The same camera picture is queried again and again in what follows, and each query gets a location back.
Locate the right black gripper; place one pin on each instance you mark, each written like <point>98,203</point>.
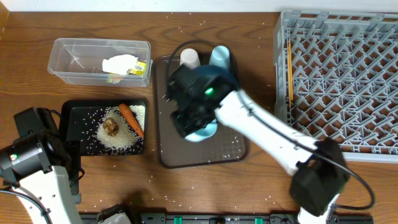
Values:
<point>185,127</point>

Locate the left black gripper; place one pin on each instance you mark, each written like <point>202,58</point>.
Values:
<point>74,147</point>

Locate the dark blue plate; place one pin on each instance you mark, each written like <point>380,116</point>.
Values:
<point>212,73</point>

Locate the light blue bowl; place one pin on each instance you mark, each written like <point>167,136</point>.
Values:
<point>204,133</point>

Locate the brown food scrap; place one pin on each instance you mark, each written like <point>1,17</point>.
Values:
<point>110,126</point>

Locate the green yellow snack wrapper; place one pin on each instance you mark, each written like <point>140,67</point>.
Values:
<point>139,70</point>

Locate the white rice pile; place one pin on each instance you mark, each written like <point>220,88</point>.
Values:
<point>96,142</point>

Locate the orange carrot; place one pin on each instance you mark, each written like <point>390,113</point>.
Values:
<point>131,120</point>

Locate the white tissue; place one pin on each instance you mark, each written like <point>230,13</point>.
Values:
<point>119,64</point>

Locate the wooden chopstick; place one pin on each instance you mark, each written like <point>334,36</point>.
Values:
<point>292,74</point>
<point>289,72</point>

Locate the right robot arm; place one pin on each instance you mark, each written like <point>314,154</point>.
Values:
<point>318,168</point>

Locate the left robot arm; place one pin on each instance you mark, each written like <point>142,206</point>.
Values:
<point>43,172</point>

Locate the black waste tray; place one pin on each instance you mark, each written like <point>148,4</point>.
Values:
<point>74,110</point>

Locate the grey dishwasher rack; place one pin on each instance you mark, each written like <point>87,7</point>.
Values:
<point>344,67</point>

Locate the white plastic cup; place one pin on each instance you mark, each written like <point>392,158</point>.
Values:
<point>190,58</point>

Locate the light blue plastic cup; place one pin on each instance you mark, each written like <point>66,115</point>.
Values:
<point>220,57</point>

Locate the dark brown serving tray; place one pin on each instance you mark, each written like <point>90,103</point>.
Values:
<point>226,145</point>

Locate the clear plastic bin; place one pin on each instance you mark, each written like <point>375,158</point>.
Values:
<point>78,61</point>

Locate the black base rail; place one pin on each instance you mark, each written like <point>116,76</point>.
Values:
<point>161,218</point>

